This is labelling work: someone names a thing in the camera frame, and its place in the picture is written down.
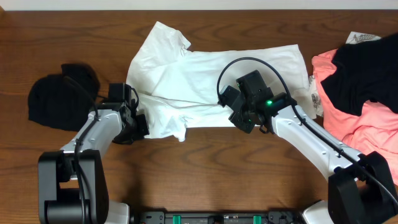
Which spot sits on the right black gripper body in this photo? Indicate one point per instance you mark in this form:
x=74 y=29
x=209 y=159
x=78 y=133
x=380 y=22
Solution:
x=244 y=121

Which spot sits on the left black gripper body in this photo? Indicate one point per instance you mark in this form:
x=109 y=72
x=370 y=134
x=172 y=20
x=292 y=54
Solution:
x=138 y=128

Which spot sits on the white t-shirt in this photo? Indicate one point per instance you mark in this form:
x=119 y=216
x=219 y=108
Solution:
x=177 y=87

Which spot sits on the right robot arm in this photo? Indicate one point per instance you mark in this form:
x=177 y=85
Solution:
x=360 y=187

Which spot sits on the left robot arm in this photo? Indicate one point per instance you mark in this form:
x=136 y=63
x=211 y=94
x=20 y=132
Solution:
x=72 y=184

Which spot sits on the folded black garment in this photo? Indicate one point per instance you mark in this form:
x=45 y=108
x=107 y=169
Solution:
x=63 y=101

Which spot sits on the black t-shirt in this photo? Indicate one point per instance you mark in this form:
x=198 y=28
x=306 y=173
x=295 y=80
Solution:
x=364 y=72

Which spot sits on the white leaf-print garment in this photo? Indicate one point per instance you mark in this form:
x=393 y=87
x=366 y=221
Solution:
x=353 y=38

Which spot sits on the coral pink garment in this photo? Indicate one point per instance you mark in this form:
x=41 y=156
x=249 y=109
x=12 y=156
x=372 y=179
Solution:
x=374 y=130

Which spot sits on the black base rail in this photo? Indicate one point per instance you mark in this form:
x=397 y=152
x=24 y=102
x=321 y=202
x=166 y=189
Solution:
x=272 y=217

